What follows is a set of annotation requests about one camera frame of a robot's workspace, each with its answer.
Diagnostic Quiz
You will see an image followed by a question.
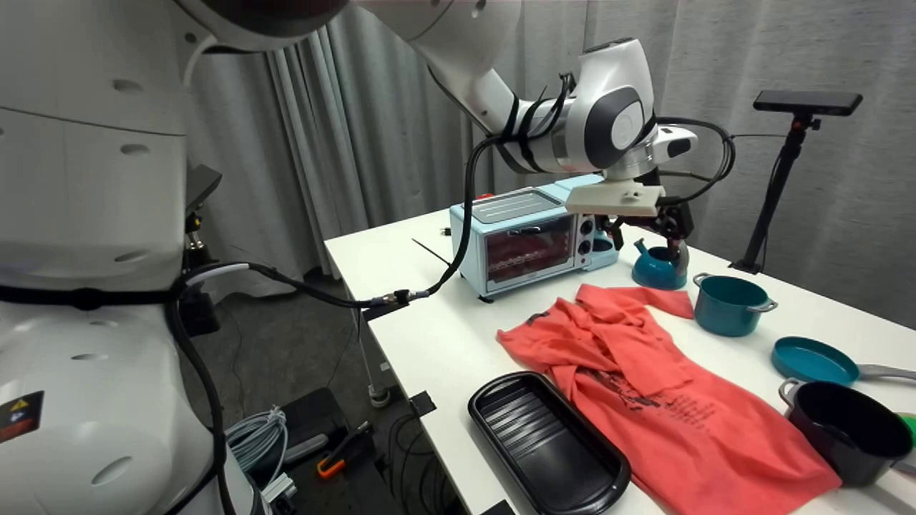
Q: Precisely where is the orange handled tool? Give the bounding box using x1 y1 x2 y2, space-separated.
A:
315 418 375 480

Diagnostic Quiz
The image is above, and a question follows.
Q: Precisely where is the teal toy pot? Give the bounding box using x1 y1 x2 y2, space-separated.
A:
691 272 779 340

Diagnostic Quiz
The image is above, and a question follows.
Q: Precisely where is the black ribbed tray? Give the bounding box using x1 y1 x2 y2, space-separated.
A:
468 370 634 515

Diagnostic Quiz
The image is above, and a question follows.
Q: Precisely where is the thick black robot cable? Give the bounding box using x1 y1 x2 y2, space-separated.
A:
162 70 582 515

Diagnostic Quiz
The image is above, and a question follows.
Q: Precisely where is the grey cable bundle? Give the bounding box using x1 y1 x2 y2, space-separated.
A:
225 408 296 509

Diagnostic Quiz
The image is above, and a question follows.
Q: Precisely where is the orange printed shirt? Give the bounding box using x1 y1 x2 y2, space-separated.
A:
497 283 844 515

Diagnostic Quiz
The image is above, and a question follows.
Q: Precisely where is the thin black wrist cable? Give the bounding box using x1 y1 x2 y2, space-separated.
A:
657 113 738 210

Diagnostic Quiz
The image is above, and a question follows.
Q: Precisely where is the teal toy kettle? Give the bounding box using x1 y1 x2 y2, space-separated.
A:
631 237 693 292

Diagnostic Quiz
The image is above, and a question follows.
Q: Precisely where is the small toy vegetable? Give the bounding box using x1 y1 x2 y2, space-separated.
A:
895 410 916 453

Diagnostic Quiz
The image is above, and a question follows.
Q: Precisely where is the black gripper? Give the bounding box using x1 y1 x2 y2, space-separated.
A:
605 202 700 272

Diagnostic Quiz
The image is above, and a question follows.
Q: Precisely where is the black toy pot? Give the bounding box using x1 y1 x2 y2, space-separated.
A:
777 377 916 491

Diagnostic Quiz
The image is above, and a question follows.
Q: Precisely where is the black floor box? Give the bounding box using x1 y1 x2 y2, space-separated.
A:
276 383 353 462

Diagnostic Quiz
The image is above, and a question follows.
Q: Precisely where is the light blue toy oven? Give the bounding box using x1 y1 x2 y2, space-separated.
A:
448 171 621 303

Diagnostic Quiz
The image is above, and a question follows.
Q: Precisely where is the black clamp mounted device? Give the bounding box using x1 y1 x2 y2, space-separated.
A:
183 166 226 216

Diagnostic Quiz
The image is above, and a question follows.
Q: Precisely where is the short black tape piece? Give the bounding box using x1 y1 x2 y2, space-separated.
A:
406 389 441 418

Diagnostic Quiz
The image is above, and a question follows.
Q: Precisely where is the teal toy frying pan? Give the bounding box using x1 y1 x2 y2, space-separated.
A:
770 335 916 389

